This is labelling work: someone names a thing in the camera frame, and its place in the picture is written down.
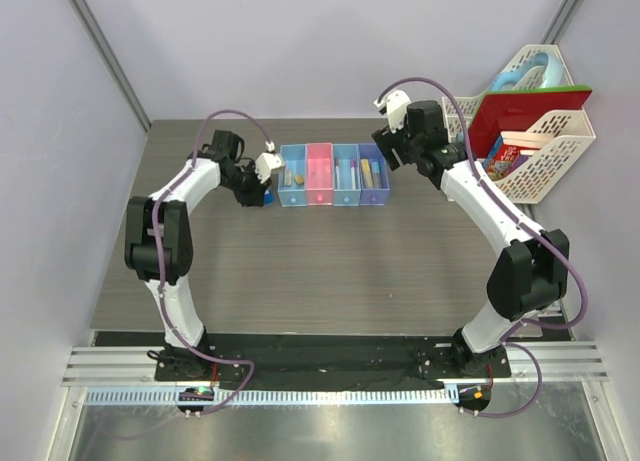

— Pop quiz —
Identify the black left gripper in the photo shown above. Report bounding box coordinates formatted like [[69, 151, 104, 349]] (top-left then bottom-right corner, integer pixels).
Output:
[[222, 160, 272, 208]]

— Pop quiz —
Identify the small blue box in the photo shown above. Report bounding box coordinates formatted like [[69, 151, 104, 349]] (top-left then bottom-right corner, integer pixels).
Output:
[[264, 190, 274, 206]]

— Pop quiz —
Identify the yellow capped tube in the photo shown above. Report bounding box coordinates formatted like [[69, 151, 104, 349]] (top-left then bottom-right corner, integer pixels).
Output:
[[361, 158, 375, 189]]

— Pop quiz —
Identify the blue capped clear tube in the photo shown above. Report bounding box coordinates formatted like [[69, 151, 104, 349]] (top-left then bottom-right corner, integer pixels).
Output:
[[371, 161, 382, 189]]

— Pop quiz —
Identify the purple drawer box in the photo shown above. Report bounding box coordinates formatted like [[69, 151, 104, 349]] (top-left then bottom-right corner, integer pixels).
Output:
[[357, 143, 390, 206]]

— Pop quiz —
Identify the pink white marker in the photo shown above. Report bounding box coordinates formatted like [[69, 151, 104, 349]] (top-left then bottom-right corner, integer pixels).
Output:
[[349, 159, 358, 190]]

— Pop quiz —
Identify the light blue drawer box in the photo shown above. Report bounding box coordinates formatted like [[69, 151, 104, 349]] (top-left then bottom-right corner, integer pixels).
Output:
[[277, 144, 307, 208]]

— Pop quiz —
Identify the teal blue drawer box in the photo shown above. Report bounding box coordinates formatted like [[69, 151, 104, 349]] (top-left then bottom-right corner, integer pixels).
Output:
[[333, 144, 361, 207]]

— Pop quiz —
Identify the orange white marker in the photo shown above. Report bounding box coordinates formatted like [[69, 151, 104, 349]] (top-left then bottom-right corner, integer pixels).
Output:
[[334, 158, 342, 191]]

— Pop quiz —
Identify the pink drawer box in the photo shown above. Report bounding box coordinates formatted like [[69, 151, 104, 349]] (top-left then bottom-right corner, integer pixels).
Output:
[[305, 143, 334, 206]]

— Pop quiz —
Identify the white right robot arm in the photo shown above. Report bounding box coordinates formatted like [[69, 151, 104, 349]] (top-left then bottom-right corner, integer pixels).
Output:
[[372, 91, 569, 376]]

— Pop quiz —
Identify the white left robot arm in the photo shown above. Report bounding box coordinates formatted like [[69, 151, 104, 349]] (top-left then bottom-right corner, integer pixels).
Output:
[[124, 130, 271, 381]]

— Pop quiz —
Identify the colourful book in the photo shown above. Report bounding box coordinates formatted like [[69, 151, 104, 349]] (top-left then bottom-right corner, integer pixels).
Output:
[[482, 131, 529, 181]]

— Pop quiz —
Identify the red folder board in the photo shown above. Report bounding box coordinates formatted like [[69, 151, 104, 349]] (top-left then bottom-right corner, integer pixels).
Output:
[[468, 85, 593, 158]]

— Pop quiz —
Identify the white perforated file rack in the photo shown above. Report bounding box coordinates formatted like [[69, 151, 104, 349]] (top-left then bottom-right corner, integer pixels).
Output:
[[456, 44, 596, 205]]

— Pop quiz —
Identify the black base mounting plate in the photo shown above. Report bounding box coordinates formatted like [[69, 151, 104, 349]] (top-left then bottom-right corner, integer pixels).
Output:
[[147, 333, 511, 390]]

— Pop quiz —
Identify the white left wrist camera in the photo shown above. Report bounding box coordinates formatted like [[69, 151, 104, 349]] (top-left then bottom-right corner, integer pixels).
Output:
[[255, 141, 286, 185]]

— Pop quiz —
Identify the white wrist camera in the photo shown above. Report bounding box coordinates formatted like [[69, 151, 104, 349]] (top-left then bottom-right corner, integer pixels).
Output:
[[255, 141, 286, 185], [374, 89, 411, 133]]

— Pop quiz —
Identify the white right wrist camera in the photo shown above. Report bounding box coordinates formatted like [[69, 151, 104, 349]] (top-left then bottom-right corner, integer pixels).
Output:
[[374, 89, 411, 133]]

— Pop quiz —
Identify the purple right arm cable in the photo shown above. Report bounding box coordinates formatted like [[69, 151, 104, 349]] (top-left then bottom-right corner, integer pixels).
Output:
[[377, 75, 591, 418]]

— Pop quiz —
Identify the white slotted cable duct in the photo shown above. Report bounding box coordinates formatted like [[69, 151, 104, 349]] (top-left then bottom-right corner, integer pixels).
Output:
[[84, 385, 459, 408]]

